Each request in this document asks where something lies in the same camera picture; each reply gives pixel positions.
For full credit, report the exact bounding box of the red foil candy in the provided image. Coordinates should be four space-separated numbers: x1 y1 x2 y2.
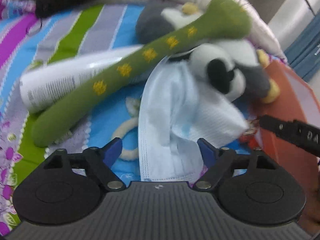
238 119 259 144

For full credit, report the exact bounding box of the light blue face mask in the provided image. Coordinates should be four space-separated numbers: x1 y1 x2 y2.
138 59 248 183

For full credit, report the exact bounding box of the orange cardboard box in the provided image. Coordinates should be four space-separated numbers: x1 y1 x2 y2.
249 60 319 235

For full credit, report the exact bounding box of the green plush stick toy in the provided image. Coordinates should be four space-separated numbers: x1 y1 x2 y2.
31 0 251 147

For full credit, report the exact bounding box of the blue curtain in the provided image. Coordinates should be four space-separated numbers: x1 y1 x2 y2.
285 13 320 82

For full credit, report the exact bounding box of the grey white penguin plush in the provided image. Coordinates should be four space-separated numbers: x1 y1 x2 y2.
136 2 280 103

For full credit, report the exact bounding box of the white cosmetic tube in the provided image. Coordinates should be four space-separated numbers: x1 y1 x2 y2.
20 45 142 113

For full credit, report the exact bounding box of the grey white cabinet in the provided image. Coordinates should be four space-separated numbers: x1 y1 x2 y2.
229 0 320 30

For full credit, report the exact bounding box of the colourful striped floral bedsheet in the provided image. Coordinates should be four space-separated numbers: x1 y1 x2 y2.
1 5 142 235

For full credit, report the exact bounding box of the white rope ring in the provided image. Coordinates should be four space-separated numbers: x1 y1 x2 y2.
111 116 139 162

